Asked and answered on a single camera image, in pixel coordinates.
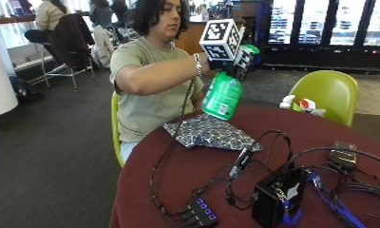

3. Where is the black glove cable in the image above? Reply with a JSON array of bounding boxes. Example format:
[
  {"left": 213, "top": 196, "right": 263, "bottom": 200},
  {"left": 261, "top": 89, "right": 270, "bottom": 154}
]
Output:
[{"left": 148, "top": 77, "right": 195, "bottom": 219}]

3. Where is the silver bracelet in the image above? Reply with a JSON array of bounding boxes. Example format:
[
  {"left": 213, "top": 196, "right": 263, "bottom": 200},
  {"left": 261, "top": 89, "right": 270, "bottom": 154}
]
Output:
[{"left": 191, "top": 52, "right": 203, "bottom": 77}]

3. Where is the metal stool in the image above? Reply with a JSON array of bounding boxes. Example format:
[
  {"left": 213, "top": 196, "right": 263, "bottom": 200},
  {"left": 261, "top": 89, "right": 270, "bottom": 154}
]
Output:
[{"left": 37, "top": 42, "right": 96, "bottom": 93}]

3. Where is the green chair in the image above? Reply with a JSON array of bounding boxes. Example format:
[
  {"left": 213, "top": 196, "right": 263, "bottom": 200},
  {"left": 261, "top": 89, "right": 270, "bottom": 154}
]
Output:
[
  {"left": 287, "top": 69, "right": 361, "bottom": 128},
  {"left": 110, "top": 91, "right": 126, "bottom": 169}
]

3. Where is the blue cable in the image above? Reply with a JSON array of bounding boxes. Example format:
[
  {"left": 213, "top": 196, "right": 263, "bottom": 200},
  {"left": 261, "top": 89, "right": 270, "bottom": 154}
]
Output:
[{"left": 282, "top": 170, "right": 367, "bottom": 228}]

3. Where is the dark jacket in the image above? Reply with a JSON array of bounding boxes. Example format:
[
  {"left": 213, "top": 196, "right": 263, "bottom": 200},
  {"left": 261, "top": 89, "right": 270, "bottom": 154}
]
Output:
[{"left": 49, "top": 12, "right": 96, "bottom": 70}]

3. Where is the black power brick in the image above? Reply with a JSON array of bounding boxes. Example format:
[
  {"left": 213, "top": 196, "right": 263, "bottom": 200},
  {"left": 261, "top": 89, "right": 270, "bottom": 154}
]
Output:
[{"left": 327, "top": 140, "right": 358, "bottom": 171}]

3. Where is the black adapter dongle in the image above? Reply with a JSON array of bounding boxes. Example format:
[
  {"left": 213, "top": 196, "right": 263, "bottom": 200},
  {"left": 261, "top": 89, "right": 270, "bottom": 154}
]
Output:
[{"left": 227, "top": 145, "right": 255, "bottom": 179}]

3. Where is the tangle of black cables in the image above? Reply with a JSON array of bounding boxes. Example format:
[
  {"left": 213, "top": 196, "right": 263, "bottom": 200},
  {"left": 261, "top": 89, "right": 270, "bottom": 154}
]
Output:
[{"left": 222, "top": 129, "right": 380, "bottom": 222}]

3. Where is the glass door refrigerator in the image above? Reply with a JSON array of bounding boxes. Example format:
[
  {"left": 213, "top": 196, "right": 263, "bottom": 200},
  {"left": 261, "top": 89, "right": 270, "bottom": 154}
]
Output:
[{"left": 253, "top": 0, "right": 380, "bottom": 74}]

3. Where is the white marker cube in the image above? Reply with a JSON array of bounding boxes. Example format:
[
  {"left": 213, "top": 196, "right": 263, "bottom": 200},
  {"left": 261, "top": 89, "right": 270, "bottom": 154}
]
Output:
[{"left": 197, "top": 18, "right": 246, "bottom": 62}]

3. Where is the green spray bottle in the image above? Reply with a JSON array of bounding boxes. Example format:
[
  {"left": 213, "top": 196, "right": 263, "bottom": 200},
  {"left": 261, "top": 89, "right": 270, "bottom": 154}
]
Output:
[{"left": 201, "top": 44, "right": 261, "bottom": 122}]

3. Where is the dark backpack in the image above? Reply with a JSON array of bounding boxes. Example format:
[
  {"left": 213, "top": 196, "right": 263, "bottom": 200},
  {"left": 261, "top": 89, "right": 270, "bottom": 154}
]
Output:
[{"left": 8, "top": 75, "right": 45, "bottom": 103}]

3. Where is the person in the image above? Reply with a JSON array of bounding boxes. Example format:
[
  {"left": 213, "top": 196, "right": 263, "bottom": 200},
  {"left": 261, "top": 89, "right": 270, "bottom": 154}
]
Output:
[
  {"left": 109, "top": 0, "right": 211, "bottom": 164},
  {"left": 22, "top": 0, "right": 70, "bottom": 55},
  {"left": 88, "top": 0, "right": 114, "bottom": 29}
]

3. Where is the patterned blue cloth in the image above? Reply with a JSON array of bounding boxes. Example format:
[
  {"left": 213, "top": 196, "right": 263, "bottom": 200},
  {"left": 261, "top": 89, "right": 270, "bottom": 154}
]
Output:
[{"left": 161, "top": 112, "right": 263, "bottom": 152}]

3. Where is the black box device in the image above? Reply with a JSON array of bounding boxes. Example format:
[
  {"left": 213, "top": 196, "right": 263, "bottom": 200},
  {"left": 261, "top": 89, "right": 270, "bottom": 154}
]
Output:
[{"left": 250, "top": 166, "right": 309, "bottom": 228}]

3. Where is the black usb hub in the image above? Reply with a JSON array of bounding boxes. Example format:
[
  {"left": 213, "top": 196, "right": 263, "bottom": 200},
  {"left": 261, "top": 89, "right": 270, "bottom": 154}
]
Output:
[{"left": 185, "top": 197, "right": 219, "bottom": 228}]

